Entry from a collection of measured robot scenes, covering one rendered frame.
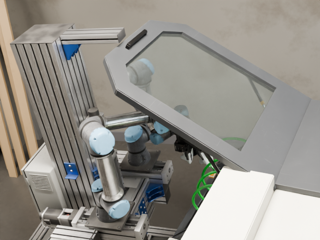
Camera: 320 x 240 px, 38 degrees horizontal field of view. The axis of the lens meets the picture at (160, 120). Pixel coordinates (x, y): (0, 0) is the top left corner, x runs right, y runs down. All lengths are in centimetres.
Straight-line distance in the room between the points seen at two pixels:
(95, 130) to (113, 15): 234
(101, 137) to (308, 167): 93
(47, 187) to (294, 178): 151
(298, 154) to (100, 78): 296
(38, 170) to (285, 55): 233
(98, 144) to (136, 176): 91
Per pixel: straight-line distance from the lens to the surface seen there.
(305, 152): 216
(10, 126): 482
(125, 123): 237
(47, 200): 296
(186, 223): 263
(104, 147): 216
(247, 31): 407
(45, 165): 286
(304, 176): 203
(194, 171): 447
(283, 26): 402
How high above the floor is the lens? 281
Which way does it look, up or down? 32 degrees down
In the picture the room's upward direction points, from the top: 10 degrees counter-clockwise
